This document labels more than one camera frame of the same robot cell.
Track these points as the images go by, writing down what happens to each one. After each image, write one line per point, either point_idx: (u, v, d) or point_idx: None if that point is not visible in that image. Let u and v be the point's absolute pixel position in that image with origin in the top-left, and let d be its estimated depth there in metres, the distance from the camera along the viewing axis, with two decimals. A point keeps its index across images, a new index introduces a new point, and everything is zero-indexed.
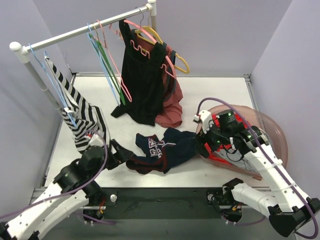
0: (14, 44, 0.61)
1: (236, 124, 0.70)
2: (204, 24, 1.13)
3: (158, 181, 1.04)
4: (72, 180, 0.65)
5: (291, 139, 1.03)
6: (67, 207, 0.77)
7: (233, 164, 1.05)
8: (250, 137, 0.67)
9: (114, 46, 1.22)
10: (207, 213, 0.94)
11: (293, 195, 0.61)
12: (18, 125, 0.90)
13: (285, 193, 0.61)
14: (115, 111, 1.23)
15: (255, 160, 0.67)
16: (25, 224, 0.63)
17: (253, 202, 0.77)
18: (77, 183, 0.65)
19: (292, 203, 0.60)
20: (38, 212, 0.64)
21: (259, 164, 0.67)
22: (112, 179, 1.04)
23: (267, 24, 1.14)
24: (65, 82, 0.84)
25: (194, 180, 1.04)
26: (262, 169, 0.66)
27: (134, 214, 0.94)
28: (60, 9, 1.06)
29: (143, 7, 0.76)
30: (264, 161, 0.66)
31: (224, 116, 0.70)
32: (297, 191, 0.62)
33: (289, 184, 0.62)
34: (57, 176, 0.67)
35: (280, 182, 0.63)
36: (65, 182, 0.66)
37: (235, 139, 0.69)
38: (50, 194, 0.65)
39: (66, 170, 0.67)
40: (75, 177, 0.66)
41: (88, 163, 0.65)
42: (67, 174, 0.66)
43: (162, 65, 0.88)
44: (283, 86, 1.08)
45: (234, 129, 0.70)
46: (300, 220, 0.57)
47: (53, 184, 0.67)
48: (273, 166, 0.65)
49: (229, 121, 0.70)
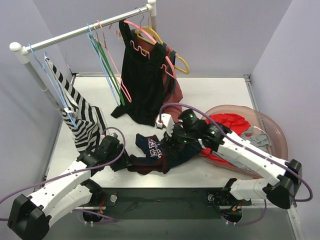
0: (14, 44, 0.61)
1: (200, 123, 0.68)
2: (204, 25, 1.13)
3: (158, 181, 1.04)
4: (93, 160, 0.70)
5: (291, 139, 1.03)
6: (75, 198, 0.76)
7: (233, 164, 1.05)
8: (215, 133, 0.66)
9: (114, 46, 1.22)
10: (206, 214, 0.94)
11: (273, 166, 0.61)
12: (18, 125, 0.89)
13: (265, 168, 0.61)
14: (115, 111, 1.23)
15: (227, 151, 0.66)
16: (52, 195, 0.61)
17: (250, 192, 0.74)
18: (97, 163, 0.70)
19: (276, 174, 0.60)
20: (66, 183, 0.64)
21: (232, 152, 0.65)
22: (111, 179, 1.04)
23: (267, 25, 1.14)
24: (65, 82, 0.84)
25: (194, 180, 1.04)
26: (236, 155, 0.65)
27: (134, 214, 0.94)
28: (60, 9, 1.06)
29: (143, 7, 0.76)
30: (235, 147, 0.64)
31: (186, 119, 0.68)
32: (274, 160, 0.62)
33: (265, 157, 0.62)
34: (80, 155, 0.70)
35: (257, 160, 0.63)
36: (88, 161, 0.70)
37: (203, 139, 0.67)
38: (75, 168, 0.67)
39: (87, 152, 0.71)
40: (96, 157, 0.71)
41: (108, 146, 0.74)
42: (89, 154, 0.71)
43: (162, 65, 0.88)
44: (283, 86, 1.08)
45: (200, 130, 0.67)
46: (290, 185, 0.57)
47: (76, 161, 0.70)
48: (245, 148, 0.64)
49: (193, 123, 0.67)
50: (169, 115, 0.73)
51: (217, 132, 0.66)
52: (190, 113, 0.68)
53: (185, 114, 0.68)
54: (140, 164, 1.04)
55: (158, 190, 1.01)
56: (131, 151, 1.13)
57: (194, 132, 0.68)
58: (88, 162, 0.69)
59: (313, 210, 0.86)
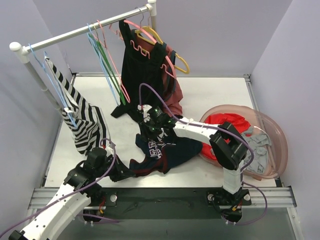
0: (14, 44, 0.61)
1: (163, 116, 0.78)
2: (204, 25, 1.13)
3: (158, 181, 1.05)
4: (82, 178, 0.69)
5: (291, 139, 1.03)
6: (72, 210, 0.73)
7: None
8: (170, 121, 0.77)
9: (114, 46, 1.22)
10: (206, 214, 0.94)
11: (208, 130, 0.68)
12: (18, 126, 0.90)
13: (203, 133, 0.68)
14: (115, 111, 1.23)
15: (181, 132, 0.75)
16: (43, 226, 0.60)
17: (231, 177, 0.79)
18: (87, 181, 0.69)
19: (209, 134, 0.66)
20: (55, 212, 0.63)
21: (182, 131, 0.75)
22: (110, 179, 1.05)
23: (267, 25, 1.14)
24: (65, 82, 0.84)
25: (194, 180, 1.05)
26: (185, 132, 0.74)
27: (134, 214, 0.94)
28: (60, 9, 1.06)
29: (143, 7, 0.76)
30: (183, 126, 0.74)
31: (152, 112, 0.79)
32: (211, 126, 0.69)
33: (202, 126, 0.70)
34: (67, 178, 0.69)
35: (197, 130, 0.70)
36: (77, 181, 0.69)
37: (165, 128, 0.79)
38: (64, 193, 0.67)
39: (74, 171, 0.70)
40: (84, 175, 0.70)
41: (95, 161, 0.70)
42: (76, 174, 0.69)
43: (162, 65, 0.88)
44: (283, 86, 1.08)
45: (162, 121, 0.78)
46: (218, 139, 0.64)
47: (64, 185, 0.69)
48: (188, 124, 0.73)
49: (157, 116, 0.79)
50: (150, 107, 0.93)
51: (173, 121, 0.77)
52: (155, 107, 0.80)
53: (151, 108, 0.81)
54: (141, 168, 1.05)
55: (158, 190, 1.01)
56: (131, 151, 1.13)
57: (157, 124, 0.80)
58: (77, 183, 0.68)
59: (313, 210, 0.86)
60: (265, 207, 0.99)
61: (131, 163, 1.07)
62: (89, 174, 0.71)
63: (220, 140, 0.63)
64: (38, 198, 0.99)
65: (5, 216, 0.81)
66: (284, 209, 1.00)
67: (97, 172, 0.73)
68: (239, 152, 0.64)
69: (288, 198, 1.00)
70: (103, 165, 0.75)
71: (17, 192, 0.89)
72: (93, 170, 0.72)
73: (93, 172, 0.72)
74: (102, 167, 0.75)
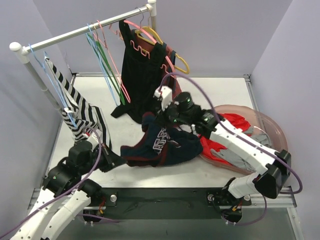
0: (14, 44, 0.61)
1: (197, 110, 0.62)
2: (204, 25, 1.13)
3: (158, 181, 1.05)
4: (64, 179, 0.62)
5: (291, 139, 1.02)
6: (72, 210, 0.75)
7: (233, 164, 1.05)
8: (207, 119, 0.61)
9: (114, 46, 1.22)
10: (206, 214, 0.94)
11: (263, 154, 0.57)
12: (17, 125, 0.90)
13: (256, 156, 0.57)
14: (115, 111, 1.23)
15: (218, 138, 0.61)
16: (28, 237, 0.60)
17: (244, 187, 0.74)
18: (69, 182, 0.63)
19: (265, 162, 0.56)
20: (37, 222, 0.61)
21: (221, 139, 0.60)
22: (112, 180, 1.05)
23: (267, 25, 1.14)
24: (65, 82, 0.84)
25: (194, 180, 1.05)
26: (227, 143, 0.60)
27: (134, 214, 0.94)
28: (60, 9, 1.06)
29: (143, 7, 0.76)
30: (227, 135, 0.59)
31: (183, 103, 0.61)
32: (264, 149, 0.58)
33: (255, 146, 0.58)
34: (45, 182, 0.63)
35: (247, 148, 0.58)
36: (56, 185, 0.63)
37: (196, 125, 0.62)
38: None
39: (54, 171, 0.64)
40: (66, 175, 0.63)
41: (76, 159, 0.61)
42: (56, 176, 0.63)
43: (162, 65, 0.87)
44: (284, 86, 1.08)
45: (194, 116, 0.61)
46: (277, 174, 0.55)
47: (44, 190, 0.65)
48: (236, 136, 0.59)
49: (188, 108, 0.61)
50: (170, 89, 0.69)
51: (211, 119, 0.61)
52: (187, 97, 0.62)
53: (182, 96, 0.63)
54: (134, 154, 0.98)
55: (158, 190, 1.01)
56: None
57: (186, 117, 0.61)
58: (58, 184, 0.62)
59: (313, 210, 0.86)
60: (265, 207, 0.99)
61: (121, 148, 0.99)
62: (73, 174, 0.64)
63: (278, 174, 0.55)
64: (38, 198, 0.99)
65: (5, 216, 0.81)
66: (284, 209, 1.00)
67: (83, 168, 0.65)
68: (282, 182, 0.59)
69: (288, 198, 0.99)
70: (90, 159, 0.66)
71: (17, 192, 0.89)
72: (77, 169, 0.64)
73: (76, 170, 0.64)
74: (89, 162, 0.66)
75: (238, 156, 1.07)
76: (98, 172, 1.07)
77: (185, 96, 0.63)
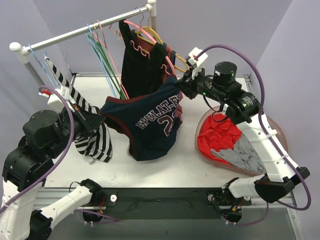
0: (14, 44, 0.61)
1: (235, 89, 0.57)
2: (204, 25, 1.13)
3: (158, 181, 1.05)
4: (26, 165, 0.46)
5: (291, 139, 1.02)
6: (74, 199, 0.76)
7: (233, 165, 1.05)
8: (246, 105, 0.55)
9: (114, 46, 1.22)
10: (206, 214, 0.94)
11: (285, 166, 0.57)
12: (17, 125, 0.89)
13: (278, 165, 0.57)
14: None
15: (247, 130, 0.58)
16: (7, 232, 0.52)
17: (245, 188, 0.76)
18: (32, 169, 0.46)
19: (283, 175, 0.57)
20: (10, 219, 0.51)
21: (250, 133, 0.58)
22: (112, 179, 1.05)
23: (267, 25, 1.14)
24: (65, 82, 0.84)
25: (194, 180, 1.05)
26: (254, 140, 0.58)
27: (134, 213, 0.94)
28: (60, 9, 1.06)
29: (143, 7, 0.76)
30: (258, 132, 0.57)
31: (225, 77, 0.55)
32: (289, 160, 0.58)
33: (282, 155, 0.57)
34: (5, 173, 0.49)
35: (273, 154, 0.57)
36: (17, 175, 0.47)
37: (230, 107, 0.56)
38: (10, 195, 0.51)
39: (15, 155, 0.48)
40: (30, 159, 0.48)
41: (37, 138, 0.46)
42: (12, 166, 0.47)
43: (162, 65, 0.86)
44: (283, 86, 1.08)
45: (231, 95, 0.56)
46: (290, 190, 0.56)
47: (6, 182, 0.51)
48: (268, 137, 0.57)
49: (227, 83, 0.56)
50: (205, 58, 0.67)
51: (249, 105, 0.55)
52: (232, 71, 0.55)
53: (226, 69, 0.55)
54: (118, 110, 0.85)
55: (158, 190, 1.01)
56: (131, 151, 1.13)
57: (221, 94, 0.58)
58: (19, 172, 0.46)
59: (313, 210, 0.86)
60: (265, 207, 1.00)
61: (106, 101, 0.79)
62: (39, 158, 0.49)
63: (291, 187, 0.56)
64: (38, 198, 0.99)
65: None
66: (284, 209, 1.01)
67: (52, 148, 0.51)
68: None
69: (288, 198, 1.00)
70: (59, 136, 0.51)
71: None
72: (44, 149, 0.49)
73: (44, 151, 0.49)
74: (60, 138, 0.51)
75: (238, 156, 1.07)
76: (98, 172, 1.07)
77: (230, 68, 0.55)
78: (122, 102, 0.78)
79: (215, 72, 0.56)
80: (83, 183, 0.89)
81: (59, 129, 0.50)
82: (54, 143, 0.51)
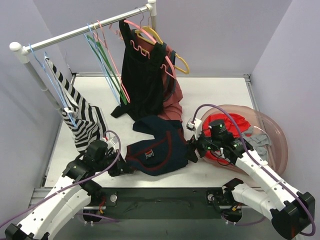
0: (14, 44, 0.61)
1: (227, 134, 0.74)
2: (204, 25, 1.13)
3: (158, 181, 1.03)
4: (81, 170, 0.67)
5: (290, 139, 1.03)
6: (72, 207, 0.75)
7: (234, 164, 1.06)
8: (236, 145, 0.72)
9: (114, 46, 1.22)
10: (206, 214, 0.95)
11: (283, 191, 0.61)
12: (17, 125, 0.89)
13: (276, 191, 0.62)
14: (115, 110, 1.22)
15: (244, 165, 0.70)
16: (41, 219, 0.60)
17: (253, 203, 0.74)
18: (86, 173, 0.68)
19: (283, 199, 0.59)
20: (54, 205, 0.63)
21: (248, 168, 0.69)
22: (112, 179, 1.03)
23: (267, 24, 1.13)
24: (65, 82, 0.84)
25: (195, 180, 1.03)
26: (251, 172, 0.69)
27: (134, 214, 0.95)
28: (60, 9, 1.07)
29: (143, 7, 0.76)
30: (251, 164, 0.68)
31: (216, 128, 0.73)
32: (287, 187, 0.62)
33: (278, 180, 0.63)
34: (65, 170, 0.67)
35: (269, 181, 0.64)
36: (73, 176, 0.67)
37: (225, 149, 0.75)
38: (62, 186, 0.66)
39: (73, 163, 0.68)
40: (83, 167, 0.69)
41: (95, 153, 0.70)
42: (75, 166, 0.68)
43: (162, 65, 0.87)
44: (283, 86, 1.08)
45: (224, 140, 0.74)
46: (295, 214, 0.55)
47: (62, 177, 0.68)
48: (260, 167, 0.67)
49: (220, 133, 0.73)
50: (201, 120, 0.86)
51: (239, 146, 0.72)
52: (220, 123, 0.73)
53: (215, 122, 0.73)
54: (136, 158, 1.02)
55: (158, 190, 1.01)
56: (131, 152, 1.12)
57: (218, 141, 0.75)
58: (77, 174, 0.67)
59: None
60: None
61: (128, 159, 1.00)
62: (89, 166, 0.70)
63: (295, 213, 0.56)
64: (38, 198, 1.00)
65: (5, 216, 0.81)
66: None
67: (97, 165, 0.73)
68: (302, 226, 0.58)
69: None
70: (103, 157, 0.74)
71: (17, 192, 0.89)
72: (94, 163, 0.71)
73: (93, 165, 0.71)
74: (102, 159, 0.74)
75: None
76: None
77: (219, 121, 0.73)
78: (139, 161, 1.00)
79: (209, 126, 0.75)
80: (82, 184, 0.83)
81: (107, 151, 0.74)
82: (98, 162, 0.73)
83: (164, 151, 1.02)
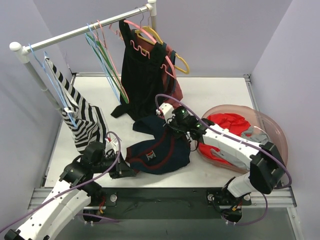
0: (14, 44, 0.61)
1: (190, 119, 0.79)
2: (204, 25, 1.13)
3: (158, 180, 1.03)
4: (79, 174, 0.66)
5: (291, 139, 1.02)
6: (72, 208, 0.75)
7: (233, 164, 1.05)
8: (198, 125, 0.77)
9: (114, 46, 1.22)
10: (206, 214, 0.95)
11: (247, 148, 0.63)
12: (17, 126, 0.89)
13: (240, 150, 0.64)
14: (115, 111, 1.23)
15: (210, 140, 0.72)
16: (39, 225, 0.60)
17: (242, 183, 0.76)
18: (84, 177, 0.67)
19: (248, 154, 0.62)
20: (51, 210, 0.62)
21: (214, 141, 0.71)
22: (111, 179, 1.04)
23: (267, 24, 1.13)
24: (65, 82, 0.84)
25: (195, 181, 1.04)
26: (217, 143, 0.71)
27: (134, 214, 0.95)
28: (60, 9, 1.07)
29: (143, 7, 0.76)
30: (215, 135, 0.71)
31: (179, 114, 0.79)
32: (250, 143, 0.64)
33: (240, 141, 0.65)
34: (62, 174, 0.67)
35: (233, 144, 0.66)
36: (71, 180, 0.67)
37: (191, 132, 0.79)
38: (60, 190, 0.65)
39: (70, 167, 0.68)
40: (81, 171, 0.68)
41: (92, 156, 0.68)
42: (73, 170, 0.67)
43: (162, 65, 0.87)
44: (283, 86, 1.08)
45: (189, 124, 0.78)
46: (262, 164, 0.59)
47: (60, 181, 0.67)
48: (222, 135, 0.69)
49: (184, 118, 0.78)
50: (170, 106, 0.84)
51: (201, 125, 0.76)
52: (182, 109, 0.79)
53: (178, 109, 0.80)
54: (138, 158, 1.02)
55: (158, 190, 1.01)
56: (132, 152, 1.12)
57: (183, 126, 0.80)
58: (75, 177, 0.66)
59: (313, 210, 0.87)
60: (265, 207, 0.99)
61: (130, 161, 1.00)
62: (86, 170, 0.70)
63: (262, 163, 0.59)
64: (38, 198, 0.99)
65: (5, 216, 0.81)
66: (284, 209, 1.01)
67: (95, 167, 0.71)
68: (277, 176, 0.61)
69: (288, 198, 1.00)
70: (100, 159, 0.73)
71: (16, 192, 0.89)
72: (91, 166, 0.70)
73: (90, 167, 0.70)
74: (99, 162, 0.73)
75: None
76: None
77: (180, 108, 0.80)
78: (142, 162, 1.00)
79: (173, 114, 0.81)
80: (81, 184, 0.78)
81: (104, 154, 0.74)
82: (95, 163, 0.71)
83: (163, 151, 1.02)
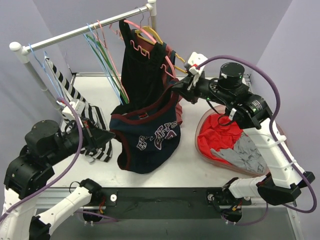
0: (14, 44, 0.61)
1: (243, 91, 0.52)
2: (204, 25, 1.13)
3: (158, 181, 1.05)
4: (28, 173, 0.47)
5: (291, 139, 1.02)
6: (73, 201, 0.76)
7: (233, 164, 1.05)
8: (255, 109, 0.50)
9: (114, 46, 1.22)
10: (206, 214, 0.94)
11: (292, 172, 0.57)
12: (17, 126, 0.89)
13: (285, 171, 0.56)
14: (115, 110, 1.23)
15: (255, 136, 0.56)
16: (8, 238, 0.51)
17: (245, 187, 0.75)
18: (34, 177, 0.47)
19: (291, 181, 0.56)
20: (11, 224, 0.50)
21: (260, 140, 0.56)
22: (112, 179, 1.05)
23: (267, 24, 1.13)
24: (65, 82, 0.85)
25: (195, 181, 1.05)
26: (262, 146, 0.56)
27: (134, 213, 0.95)
28: (61, 10, 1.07)
29: (144, 7, 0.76)
30: (267, 138, 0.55)
31: (233, 80, 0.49)
32: (297, 166, 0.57)
33: (291, 162, 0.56)
34: (6, 180, 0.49)
35: (282, 161, 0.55)
36: (19, 183, 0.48)
37: (237, 109, 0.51)
38: (11, 202, 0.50)
39: (17, 164, 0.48)
40: (33, 168, 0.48)
41: (38, 147, 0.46)
42: (15, 174, 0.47)
43: (162, 65, 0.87)
44: (284, 86, 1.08)
45: (238, 97, 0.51)
46: (297, 195, 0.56)
47: (7, 189, 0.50)
48: (276, 144, 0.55)
49: (235, 86, 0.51)
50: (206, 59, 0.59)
51: (257, 109, 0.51)
52: (240, 73, 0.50)
53: (234, 73, 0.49)
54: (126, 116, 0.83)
55: (158, 190, 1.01)
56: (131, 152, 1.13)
57: (228, 96, 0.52)
58: (24, 177, 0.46)
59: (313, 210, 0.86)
60: (265, 207, 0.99)
61: (114, 118, 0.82)
62: (40, 166, 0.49)
63: (296, 191, 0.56)
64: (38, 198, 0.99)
65: None
66: (284, 209, 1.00)
67: (52, 156, 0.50)
68: None
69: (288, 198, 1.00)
70: (56, 143, 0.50)
71: None
72: (46, 158, 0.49)
73: (45, 159, 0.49)
74: (59, 148, 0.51)
75: (238, 156, 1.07)
76: (98, 172, 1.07)
77: (237, 70, 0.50)
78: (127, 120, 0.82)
79: (221, 75, 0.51)
80: (82, 184, 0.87)
81: (59, 139, 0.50)
82: (51, 152, 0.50)
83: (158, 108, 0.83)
